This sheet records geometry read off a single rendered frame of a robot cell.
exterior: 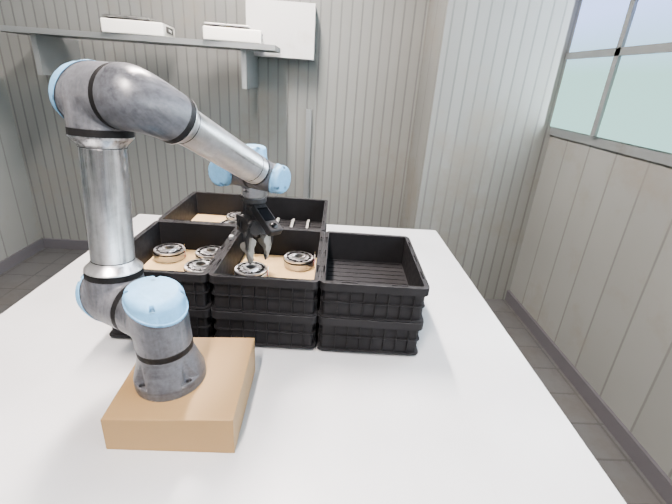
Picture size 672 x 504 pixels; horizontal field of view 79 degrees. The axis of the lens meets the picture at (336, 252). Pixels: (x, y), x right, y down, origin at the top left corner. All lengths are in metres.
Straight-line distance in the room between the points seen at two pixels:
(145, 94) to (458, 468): 0.94
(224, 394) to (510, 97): 2.40
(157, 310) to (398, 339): 0.66
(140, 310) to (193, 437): 0.28
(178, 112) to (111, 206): 0.24
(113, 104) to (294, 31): 2.26
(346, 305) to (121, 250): 0.57
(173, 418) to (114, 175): 0.49
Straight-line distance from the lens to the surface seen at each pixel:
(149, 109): 0.80
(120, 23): 2.88
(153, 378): 0.95
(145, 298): 0.88
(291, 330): 1.18
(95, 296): 0.98
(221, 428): 0.93
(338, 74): 3.13
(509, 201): 2.99
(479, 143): 2.81
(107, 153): 0.90
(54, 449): 1.09
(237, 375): 0.99
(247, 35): 2.69
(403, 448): 1.00
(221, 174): 1.12
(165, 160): 3.42
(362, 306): 1.14
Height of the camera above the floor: 1.43
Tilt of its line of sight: 23 degrees down
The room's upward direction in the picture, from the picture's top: 4 degrees clockwise
